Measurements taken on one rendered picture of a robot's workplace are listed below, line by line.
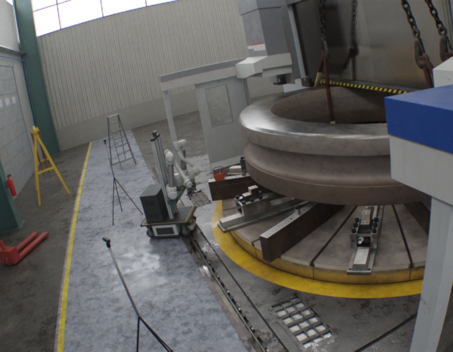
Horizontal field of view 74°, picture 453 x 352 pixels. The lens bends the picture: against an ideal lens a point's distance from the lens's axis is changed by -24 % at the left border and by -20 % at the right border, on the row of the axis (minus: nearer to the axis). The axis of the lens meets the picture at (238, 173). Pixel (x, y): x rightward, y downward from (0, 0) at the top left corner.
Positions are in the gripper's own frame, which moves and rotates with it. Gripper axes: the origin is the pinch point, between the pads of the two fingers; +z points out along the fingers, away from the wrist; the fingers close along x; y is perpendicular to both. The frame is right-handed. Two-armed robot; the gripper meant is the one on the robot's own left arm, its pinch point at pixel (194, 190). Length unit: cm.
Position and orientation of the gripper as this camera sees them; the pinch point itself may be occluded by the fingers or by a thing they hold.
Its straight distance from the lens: 664.2
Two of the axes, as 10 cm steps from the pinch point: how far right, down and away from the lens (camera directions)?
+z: 1.7, 9.3, 3.3
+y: 9.8, -1.2, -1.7
